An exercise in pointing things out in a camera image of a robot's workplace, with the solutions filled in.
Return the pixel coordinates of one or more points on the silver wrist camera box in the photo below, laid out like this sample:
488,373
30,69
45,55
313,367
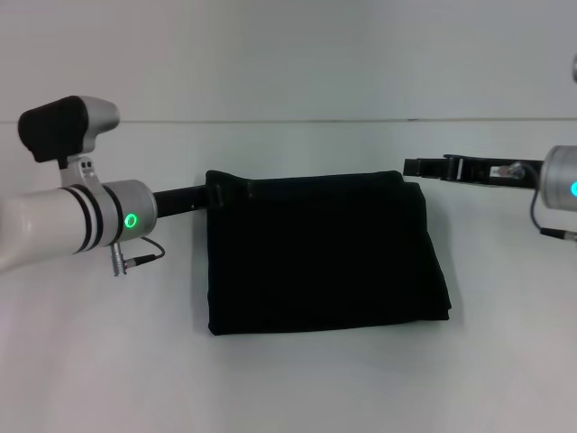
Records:
63,131
574,67

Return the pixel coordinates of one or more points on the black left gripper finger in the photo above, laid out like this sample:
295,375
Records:
232,194

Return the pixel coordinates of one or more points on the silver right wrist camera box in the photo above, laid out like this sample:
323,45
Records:
574,67

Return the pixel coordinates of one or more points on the black shirt with pink print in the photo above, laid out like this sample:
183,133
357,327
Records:
324,257

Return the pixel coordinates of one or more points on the white and silver right arm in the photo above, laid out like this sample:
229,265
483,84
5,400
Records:
561,178

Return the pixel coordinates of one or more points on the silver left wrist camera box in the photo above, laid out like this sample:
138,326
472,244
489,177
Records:
63,131

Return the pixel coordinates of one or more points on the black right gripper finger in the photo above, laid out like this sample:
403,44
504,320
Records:
426,168

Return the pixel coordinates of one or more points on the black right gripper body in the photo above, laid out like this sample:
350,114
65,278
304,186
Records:
496,173

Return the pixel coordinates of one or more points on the small metal left wrist connector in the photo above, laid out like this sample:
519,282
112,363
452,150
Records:
117,259

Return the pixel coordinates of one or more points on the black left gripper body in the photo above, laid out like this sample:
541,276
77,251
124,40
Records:
180,203

